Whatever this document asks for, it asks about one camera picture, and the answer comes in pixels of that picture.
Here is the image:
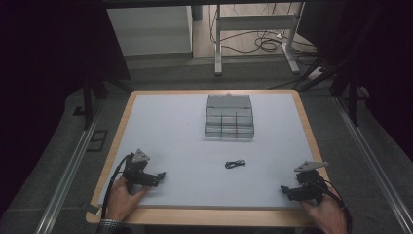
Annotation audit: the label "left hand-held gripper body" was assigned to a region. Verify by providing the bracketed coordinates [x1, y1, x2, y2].
[122, 148, 160, 195]

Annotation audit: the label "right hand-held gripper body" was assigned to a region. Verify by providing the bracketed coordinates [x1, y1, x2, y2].
[287, 161, 329, 206]

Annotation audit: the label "person's right hand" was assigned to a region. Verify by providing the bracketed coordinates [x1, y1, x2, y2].
[299, 197, 349, 234]

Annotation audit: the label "person's left hand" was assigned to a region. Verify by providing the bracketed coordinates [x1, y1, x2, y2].
[106, 176, 149, 222]

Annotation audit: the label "grey table mat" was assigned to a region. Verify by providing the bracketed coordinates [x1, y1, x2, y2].
[96, 93, 321, 210]

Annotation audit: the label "wooden table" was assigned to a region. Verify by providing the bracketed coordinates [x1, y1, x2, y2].
[85, 89, 330, 228]

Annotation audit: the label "clear plastic compartment box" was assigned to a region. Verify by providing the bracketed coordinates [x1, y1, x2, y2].
[204, 93, 255, 140]

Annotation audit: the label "black metal stand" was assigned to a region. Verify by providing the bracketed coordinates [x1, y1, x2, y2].
[72, 72, 131, 131]

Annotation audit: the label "white power strip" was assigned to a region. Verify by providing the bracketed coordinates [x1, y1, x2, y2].
[306, 65, 324, 81]

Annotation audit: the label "black tripod stand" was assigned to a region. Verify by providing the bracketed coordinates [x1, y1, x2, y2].
[266, 55, 361, 128]

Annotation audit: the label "white cabinet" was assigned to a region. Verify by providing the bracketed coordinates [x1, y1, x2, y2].
[106, 5, 194, 58]

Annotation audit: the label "left hand-held gripper cable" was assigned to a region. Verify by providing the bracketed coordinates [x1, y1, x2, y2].
[100, 152, 134, 220]

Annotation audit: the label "hand-held gripper cable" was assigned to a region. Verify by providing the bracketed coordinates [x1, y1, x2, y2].
[308, 177, 355, 234]
[100, 152, 134, 220]

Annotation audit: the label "right hand-held gripper cable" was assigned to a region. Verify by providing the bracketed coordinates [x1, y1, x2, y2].
[308, 177, 355, 234]

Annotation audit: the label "black coiled cable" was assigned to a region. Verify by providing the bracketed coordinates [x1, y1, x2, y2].
[224, 159, 247, 170]

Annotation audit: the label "aluminium floor rail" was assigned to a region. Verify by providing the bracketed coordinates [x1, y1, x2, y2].
[332, 95, 413, 234]
[33, 97, 105, 234]

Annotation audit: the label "black floor cables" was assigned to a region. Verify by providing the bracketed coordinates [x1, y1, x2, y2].
[208, 3, 319, 66]

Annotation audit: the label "white metal desk frame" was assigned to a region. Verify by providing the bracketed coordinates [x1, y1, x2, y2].
[212, 2, 307, 77]

